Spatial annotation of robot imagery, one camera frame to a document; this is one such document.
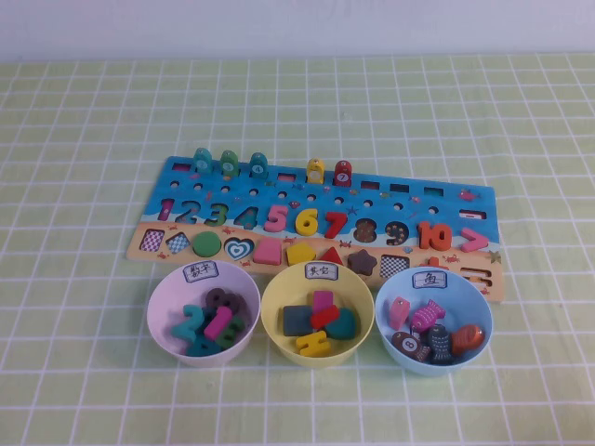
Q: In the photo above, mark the pink greater-than sign piece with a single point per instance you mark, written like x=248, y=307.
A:
x=482, y=240

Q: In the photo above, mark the yellow number six piece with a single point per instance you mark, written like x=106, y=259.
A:
x=301, y=225

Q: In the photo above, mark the pink number five piece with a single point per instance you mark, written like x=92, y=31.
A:
x=277, y=209

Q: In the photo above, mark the yellow pentagon piece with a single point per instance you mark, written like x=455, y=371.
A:
x=300, y=254

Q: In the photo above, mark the pink square piece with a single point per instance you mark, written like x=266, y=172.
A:
x=267, y=252

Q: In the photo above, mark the red triangle piece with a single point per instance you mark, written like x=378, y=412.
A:
x=332, y=260

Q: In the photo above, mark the white label on yellow bowl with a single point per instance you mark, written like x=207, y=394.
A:
x=321, y=271

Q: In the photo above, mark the yellow upright fish piece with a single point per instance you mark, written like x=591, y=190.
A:
x=315, y=172

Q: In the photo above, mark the red fish piece number seven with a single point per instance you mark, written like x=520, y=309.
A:
x=343, y=174

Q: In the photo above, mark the teal fish piece number four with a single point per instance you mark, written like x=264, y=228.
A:
x=258, y=166

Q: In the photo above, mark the yellow plastic bowl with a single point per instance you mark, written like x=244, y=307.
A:
x=279, y=292

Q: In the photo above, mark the brown star piece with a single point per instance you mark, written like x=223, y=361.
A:
x=362, y=262

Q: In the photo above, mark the magenta rectangle piece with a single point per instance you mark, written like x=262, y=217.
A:
x=323, y=299

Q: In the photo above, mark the green upright fish piece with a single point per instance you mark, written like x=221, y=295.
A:
x=228, y=162

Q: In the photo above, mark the green circle piece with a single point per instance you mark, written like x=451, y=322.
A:
x=206, y=243

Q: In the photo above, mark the grey-blue square piece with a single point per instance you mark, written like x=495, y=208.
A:
x=296, y=320

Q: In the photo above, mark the red slanted block piece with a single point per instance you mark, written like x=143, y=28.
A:
x=325, y=317

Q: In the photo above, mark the white label on pink bowl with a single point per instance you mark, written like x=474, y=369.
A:
x=201, y=272

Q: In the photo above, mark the teal heart piece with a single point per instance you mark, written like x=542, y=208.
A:
x=344, y=325

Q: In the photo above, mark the teal upright fish piece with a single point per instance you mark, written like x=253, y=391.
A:
x=202, y=160

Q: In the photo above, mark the yellow equals sign piece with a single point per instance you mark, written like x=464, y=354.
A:
x=307, y=346

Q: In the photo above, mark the orange number ten piece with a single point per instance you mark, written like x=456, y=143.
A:
x=424, y=237

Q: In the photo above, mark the magenta number one piece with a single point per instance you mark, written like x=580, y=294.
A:
x=217, y=324

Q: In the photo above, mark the colourful wooden puzzle board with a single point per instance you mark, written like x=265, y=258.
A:
x=432, y=211

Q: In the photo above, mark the pink fish piece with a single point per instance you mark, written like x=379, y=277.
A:
x=399, y=313

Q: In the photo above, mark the white label on blue bowl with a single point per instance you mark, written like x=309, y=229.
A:
x=430, y=280

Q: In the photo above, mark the orange plus sign piece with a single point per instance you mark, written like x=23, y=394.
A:
x=439, y=267

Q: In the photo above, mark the pink plastic bowl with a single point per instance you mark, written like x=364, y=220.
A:
x=162, y=297

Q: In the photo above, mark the magenta fish piece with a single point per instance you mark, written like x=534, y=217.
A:
x=424, y=317

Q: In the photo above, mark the teal number two piece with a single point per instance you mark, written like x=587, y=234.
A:
x=183, y=332

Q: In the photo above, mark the brown fish piece number eight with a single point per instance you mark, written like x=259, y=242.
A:
x=409, y=344

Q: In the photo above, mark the navy fish piece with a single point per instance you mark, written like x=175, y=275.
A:
x=439, y=344

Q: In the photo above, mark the blue plastic bowl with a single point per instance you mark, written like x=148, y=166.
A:
x=469, y=306

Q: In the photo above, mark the orange fish piece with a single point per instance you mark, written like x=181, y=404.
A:
x=467, y=338

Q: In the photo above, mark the green checked tablecloth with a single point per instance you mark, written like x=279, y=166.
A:
x=70, y=395

